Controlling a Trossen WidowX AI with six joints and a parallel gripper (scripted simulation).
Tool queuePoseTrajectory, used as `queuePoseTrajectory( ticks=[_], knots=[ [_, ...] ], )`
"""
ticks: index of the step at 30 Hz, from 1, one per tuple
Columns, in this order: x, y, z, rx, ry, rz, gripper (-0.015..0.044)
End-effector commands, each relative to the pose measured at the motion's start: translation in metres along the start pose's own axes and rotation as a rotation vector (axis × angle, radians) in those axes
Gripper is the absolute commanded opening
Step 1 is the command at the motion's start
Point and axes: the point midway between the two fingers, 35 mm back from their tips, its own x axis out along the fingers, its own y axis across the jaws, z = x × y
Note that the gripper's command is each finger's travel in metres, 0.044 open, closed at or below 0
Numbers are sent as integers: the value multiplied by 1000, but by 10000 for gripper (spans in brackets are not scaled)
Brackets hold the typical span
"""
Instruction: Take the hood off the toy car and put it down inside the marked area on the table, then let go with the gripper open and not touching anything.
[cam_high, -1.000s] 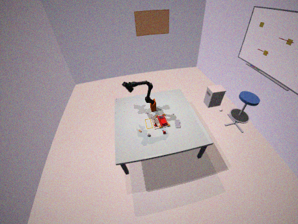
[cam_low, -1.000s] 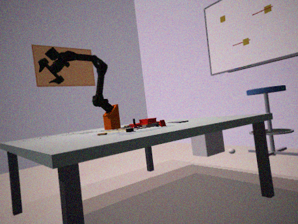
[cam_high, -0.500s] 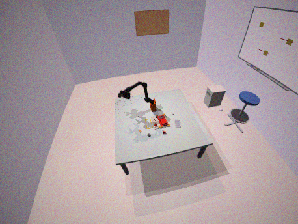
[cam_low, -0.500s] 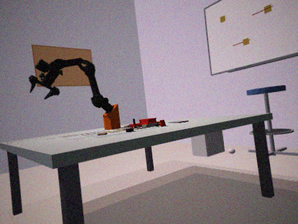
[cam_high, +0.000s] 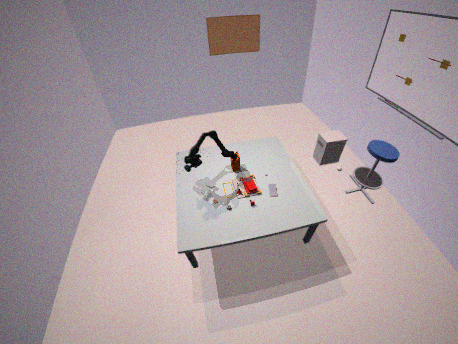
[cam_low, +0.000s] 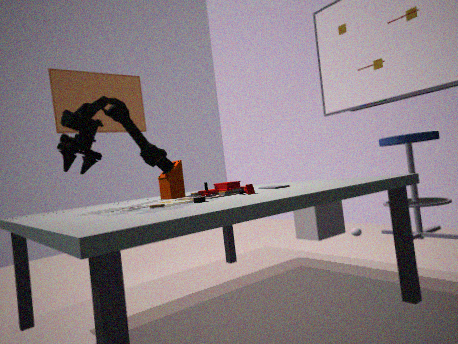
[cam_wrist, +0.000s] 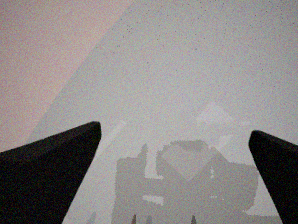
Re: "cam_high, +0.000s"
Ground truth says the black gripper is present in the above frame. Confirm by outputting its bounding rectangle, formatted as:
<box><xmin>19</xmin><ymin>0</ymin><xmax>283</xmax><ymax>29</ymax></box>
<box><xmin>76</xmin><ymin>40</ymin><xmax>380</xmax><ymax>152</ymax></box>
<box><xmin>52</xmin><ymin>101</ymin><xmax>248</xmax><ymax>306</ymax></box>
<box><xmin>184</xmin><ymin>159</ymin><xmax>202</xmax><ymax>172</ymax></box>

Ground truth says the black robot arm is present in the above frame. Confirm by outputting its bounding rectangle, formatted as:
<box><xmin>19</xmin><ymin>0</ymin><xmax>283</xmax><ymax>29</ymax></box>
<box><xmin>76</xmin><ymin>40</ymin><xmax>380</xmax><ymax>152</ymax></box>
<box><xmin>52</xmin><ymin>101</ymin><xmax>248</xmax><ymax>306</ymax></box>
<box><xmin>185</xmin><ymin>130</ymin><xmax>238</xmax><ymax>164</ymax></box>

